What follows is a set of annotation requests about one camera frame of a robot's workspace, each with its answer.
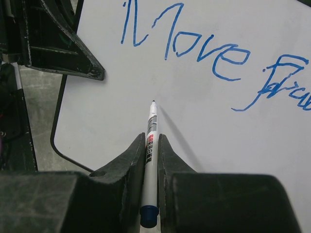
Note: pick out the white whiteboard black frame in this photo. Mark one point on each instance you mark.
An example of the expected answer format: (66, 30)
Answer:
(231, 79)

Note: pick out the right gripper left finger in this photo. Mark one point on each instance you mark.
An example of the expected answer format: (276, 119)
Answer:
(105, 201)

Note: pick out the white marker pen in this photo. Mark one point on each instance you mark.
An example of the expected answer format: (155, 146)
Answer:
(149, 209)

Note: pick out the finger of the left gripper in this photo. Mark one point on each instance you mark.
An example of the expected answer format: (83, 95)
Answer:
(71, 11)

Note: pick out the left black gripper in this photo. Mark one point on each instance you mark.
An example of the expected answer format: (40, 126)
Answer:
(33, 33)

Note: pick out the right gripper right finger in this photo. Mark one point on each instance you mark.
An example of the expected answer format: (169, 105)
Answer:
(192, 202)

